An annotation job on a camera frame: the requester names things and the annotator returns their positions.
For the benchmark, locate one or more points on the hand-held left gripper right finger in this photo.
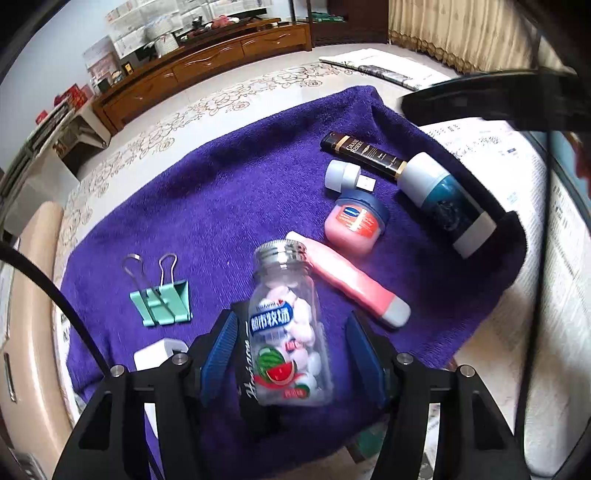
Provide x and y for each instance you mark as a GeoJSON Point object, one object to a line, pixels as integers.
{"type": "Point", "coordinates": [364, 364]}

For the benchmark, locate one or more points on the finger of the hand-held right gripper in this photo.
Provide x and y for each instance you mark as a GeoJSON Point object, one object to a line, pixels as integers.
{"type": "Point", "coordinates": [471, 99]}

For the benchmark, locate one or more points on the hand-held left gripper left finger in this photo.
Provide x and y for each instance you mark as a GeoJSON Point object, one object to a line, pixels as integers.
{"type": "Point", "coordinates": [221, 357]}

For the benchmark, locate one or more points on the white power adapter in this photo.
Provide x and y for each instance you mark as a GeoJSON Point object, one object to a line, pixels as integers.
{"type": "Point", "coordinates": [154, 353]}

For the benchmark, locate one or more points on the black harmonica case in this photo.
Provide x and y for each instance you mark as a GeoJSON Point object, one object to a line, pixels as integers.
{"type": "Point", "coordinates": [263, 417]}

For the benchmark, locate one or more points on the clear candy bottle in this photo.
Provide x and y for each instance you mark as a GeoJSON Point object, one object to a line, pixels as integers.
{"type": "Point", "coordinates": [288, 323]}

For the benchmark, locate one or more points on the pink tube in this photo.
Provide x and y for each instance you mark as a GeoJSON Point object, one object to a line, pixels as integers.
{"type": "Point", "coordinates": [351, 281]}

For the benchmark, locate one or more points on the teal white deodorant stick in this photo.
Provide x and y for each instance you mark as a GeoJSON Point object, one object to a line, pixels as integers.
{"type": "Point", "coordinates": [445, 203]}

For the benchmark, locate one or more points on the black tube gold band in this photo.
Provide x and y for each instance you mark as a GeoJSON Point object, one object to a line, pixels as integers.
{"type": "Point", "coordinates": [364, 154]}

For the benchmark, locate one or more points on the pink jar blue lid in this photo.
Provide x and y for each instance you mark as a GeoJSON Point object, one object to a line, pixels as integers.
{"type": "Point", "coordinates": [355, 224]}

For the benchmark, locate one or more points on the beige curtain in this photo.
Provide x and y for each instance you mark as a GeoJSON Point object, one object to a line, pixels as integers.
{"type": "Point", "coordinates": [461, 32]}

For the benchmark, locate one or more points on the green binder clip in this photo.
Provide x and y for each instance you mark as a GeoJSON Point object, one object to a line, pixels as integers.
{"type": "Point", "coordinates": [168, 302]}

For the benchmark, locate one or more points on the teal flat packet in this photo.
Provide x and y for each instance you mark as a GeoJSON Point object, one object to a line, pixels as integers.
{"type": "Point", "coordinates": [369, 443]}

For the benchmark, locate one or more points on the folded newspaper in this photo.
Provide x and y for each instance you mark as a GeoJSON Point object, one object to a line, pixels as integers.
{"type": "Point", "coordinates": [388, 67]}

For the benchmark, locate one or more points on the purple towel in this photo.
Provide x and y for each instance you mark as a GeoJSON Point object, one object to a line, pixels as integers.
{"type": "Point", "coordinates": [221, 207]}

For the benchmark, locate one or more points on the small grey plug adapter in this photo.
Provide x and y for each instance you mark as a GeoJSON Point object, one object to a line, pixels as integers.
{"type": "Point", "coordinates": [339, 175]}

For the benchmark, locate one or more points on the beige padded chair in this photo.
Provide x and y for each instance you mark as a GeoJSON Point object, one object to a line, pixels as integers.
{"type": "Point", "coordinates": [32, 286]}

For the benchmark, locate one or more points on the floral tablecloth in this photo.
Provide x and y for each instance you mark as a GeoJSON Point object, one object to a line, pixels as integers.
{"type": "Point", "coordinates": [184, 124]}

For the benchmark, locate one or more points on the white plastic chair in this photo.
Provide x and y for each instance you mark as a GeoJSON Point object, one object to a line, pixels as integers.
{"type": "Point", "coordinates": [85, 138]}

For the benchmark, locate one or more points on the wooden cabinet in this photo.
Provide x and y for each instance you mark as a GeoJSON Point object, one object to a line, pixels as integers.
{"type": "Point", "coordinates": [203, 64]}

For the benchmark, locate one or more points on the red boxes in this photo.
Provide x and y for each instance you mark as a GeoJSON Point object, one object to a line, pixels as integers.
{"type": "Point", "coordinates": [74, 97]}

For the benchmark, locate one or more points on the wall newspapers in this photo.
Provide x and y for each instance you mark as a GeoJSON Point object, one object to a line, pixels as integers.
{"type": "Point", "coordinates": [152, 23]}

